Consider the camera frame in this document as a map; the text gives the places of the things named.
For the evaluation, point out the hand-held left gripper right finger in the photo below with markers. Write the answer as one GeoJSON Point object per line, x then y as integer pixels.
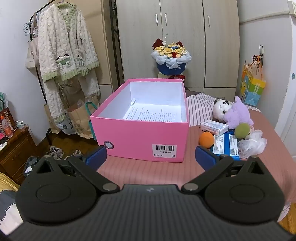
{"type": "Point", "coordinates": [205, 157]}

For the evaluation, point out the beige cabinet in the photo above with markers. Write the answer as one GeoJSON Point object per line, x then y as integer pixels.
{"type": "Point", "coordinates": [104, 46]}

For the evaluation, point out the large brown paper bag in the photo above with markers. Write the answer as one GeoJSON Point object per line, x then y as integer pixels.
{"type": "Point", "coordinates": [78, 120]}

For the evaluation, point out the beige wardrobe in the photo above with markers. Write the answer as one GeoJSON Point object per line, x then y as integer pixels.
{"type": "Point", "coordinates": [185, 27]}

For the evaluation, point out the striped bed sheet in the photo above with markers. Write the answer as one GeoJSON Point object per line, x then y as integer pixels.
{"type": "Point", "coordinates": [196, 109]}

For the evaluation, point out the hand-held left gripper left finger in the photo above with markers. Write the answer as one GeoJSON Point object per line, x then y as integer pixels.
{"type": "Point", "coordinates": [96, 157]}

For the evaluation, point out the small brown paper bag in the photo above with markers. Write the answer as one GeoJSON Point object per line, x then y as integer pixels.
{"type": "Point", "coordinates": [52, 120]}

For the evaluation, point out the orange ball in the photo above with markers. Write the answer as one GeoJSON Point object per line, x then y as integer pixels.
{"type": "Point", "coordinates": [207, 139]}

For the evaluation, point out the printed paper sheet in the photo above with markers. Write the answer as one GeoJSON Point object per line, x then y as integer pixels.
{"type": "Point", "coordinates": [152, 113]}

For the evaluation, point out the white printed shopping bag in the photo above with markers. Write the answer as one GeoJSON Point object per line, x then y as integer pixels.
{"type": "Point", "coordinates": [66, 126]}

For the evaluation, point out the white plastic bag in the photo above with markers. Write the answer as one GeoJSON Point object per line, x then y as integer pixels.
{"type": "Point", "coordinates": [252, 144]}

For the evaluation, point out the white canvas tote bag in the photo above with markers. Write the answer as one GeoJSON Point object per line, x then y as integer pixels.
{"type": "Point", "coordinates": [32, 55]}

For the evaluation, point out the black clothes rack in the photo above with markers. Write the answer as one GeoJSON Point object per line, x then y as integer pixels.
{"type": "Point", "coordinates": [47, 136]}

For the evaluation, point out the fluffy white green pajama top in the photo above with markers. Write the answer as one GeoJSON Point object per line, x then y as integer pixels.
{"type": "Point", "coordinates": [60, 39]}

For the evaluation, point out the yellow blue flower bouquet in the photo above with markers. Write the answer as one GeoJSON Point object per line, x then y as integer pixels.
{"type": "Point", "coordinates": [171, 60]}

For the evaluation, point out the purple plush toy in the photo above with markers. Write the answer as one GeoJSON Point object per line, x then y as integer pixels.
{"type": "Point", "coordinates": [238, 113]}

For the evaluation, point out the colourful gift bag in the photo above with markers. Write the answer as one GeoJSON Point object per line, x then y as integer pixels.
{"type": "Point", "coordinates": [252, 90]}

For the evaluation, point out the yellow grey quilt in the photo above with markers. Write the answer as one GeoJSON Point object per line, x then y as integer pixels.
{"type": "Point", "coordinates": [7, 208]}

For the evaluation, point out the white door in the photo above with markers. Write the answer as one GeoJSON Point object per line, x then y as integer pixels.
{"type": "Point", "coordinates": [288, 115]}

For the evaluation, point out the wooden nightstand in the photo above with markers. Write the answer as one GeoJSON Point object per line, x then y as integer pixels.
{"type": "Point", "coordinates": [16, 148]}

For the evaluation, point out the teal shopping bag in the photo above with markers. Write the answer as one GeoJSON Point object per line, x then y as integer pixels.
{"type": "Point", "coordinates": [92, 129]}

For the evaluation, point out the wall switch box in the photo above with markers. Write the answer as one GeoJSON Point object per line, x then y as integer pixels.
{"type": "Point", "coordinates": [291, 7]}

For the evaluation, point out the fluffy white pajama pants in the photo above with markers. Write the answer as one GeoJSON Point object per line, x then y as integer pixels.
{"type": "Point", "coordinates": [90, 85]}

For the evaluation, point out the pink cardboard box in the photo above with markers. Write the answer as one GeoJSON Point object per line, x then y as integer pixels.
{"type": "Point", "coordinates": [138, 139]}

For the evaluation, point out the red patterned gift bag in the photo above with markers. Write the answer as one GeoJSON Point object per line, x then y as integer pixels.
{"type": "Point", "coordinates": [9, 111]}

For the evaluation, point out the orange drink bottle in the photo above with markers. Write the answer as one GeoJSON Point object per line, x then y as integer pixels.
{"type": "Point", "coordinates": [7, 127]}

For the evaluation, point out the white tissue pack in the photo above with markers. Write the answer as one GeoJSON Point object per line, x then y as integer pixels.
{"type": "Point", "coordinates": [214, 127]}

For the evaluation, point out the black upright pole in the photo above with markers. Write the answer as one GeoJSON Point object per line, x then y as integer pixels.
{"type": "Point", "coordinates": [115, 46]}

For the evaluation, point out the blue white packet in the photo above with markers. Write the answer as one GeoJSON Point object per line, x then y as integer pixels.
{"type": "Point", "coordinates": [225, 144]}

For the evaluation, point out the green ball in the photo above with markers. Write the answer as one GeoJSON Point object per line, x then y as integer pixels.
{"type": "Point", "coordinates": [242, 131]}

